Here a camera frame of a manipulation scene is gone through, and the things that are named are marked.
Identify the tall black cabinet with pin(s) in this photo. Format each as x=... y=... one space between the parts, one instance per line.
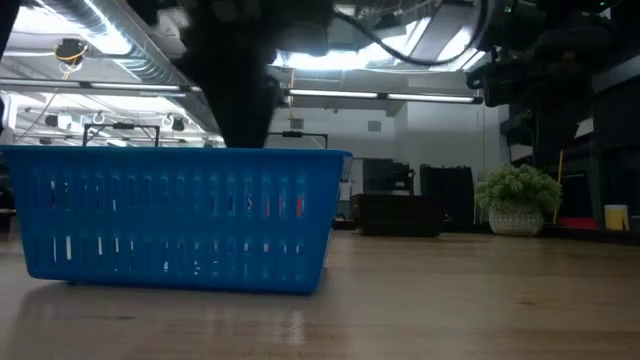
x=447 y=190

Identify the black camera rig frame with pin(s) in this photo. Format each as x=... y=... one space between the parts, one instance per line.
x=300 y=134
x=122 y=126

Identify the yellow cup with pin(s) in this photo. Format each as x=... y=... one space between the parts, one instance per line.
x=616 y=217

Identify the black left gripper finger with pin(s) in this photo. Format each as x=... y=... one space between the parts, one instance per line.
x=245 y=125

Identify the long ceiling light bar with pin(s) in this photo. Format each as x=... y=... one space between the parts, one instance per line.
x=380 y=95

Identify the black equipment cabinet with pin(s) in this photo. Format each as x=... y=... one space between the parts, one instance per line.
x=385 y=175

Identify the large blue plastic basket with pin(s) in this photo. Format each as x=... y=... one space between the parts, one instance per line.
x=170 y=225

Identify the grey wall vent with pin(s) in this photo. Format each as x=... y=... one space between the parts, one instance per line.
x=296 y=123
x=374 y=125

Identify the black shelving unit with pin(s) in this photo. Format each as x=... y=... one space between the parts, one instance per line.
x=615 y=180

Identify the red flat box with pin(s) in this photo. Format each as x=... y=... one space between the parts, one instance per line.
x=578 y=222

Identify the black plastic basket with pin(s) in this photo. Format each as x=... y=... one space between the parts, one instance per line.
x=395 y=215

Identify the black ceiling spotlight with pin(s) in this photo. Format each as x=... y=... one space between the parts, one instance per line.
x=178 y=124

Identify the green potted plant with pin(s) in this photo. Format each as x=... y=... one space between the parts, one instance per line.
x=520 y=195

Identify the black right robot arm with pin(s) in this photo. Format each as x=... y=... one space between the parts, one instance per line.
x=560 y=75

